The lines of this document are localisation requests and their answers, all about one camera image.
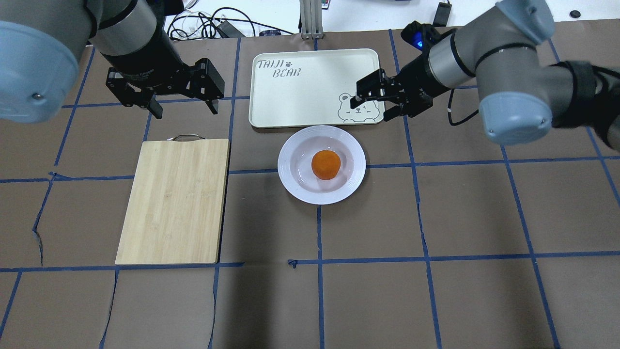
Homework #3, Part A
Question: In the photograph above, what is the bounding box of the orange fruit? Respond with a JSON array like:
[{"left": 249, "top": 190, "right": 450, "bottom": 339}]
[{"left": 311, "top": 150, "right": 341, "bottom": 180}]

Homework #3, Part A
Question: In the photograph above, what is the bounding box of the bamboo cutting board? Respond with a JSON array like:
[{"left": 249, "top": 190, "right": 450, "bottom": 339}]
[{"left": 115, "top": 139, "right": 230, "bottom": 266}]

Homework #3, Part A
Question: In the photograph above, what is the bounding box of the aluminium frame post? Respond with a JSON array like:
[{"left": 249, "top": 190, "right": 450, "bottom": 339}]
[{"left": 299, "top": 0, "right": 324, "bottom": 40}]

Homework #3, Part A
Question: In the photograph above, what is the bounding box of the white round plate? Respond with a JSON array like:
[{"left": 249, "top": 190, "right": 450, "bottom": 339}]
[{"left": 277, "top": 126, "right": 366, "bottom": 205}]

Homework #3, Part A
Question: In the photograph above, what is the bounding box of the black power adapter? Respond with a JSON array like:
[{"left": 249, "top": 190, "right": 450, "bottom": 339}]
[{"left": 432, "top": 0, "right": 452, "bottom": 27}]

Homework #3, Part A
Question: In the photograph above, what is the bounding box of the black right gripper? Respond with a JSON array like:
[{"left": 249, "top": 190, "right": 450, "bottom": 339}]
[{"left": 351, "top": 61, "right": 436, "bottom": 122}]

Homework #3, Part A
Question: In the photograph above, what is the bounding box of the brown paper table cover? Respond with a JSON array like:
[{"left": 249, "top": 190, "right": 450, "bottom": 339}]
[{"left": 0, "top": 29, "right": 620, "bottom": 349}]

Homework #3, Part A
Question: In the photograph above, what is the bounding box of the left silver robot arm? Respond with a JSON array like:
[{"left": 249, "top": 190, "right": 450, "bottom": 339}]
[{"left": 0, "top": 0, "right": 225, "bottom": 123}]

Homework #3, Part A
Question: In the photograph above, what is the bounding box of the black flat power brick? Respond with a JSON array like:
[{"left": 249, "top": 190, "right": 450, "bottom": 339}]
[{"left": 216, "top": 21, "right": 246, "bottom": 38}]

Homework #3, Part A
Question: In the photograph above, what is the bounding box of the cream bear tray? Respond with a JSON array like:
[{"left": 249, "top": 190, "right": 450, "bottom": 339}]
[{"left": 248, "top": 48, "right": 385, "bottom": 129}]

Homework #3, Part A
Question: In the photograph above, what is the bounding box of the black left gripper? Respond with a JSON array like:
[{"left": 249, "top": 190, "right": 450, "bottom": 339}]
[{"left": 106, "top": 47, "right": 225, "bottom": 120}]

